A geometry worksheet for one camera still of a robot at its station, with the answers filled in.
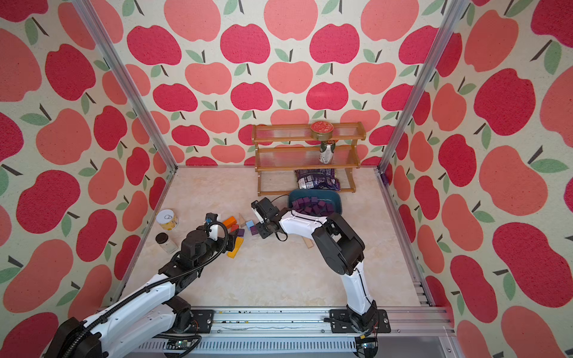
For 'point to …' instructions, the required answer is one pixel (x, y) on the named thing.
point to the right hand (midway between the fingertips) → (264, 229)
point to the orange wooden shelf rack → (318, 155)
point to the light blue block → (250, 224)
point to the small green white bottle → (327, 151)
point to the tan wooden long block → (308, 242)
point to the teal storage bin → (330, 195)
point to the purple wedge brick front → (295, 205)
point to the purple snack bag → (317, 179)
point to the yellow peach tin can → (167, 218)
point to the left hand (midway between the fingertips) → (227, 230)
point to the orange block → (230, 221)
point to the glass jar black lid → (163, 239)
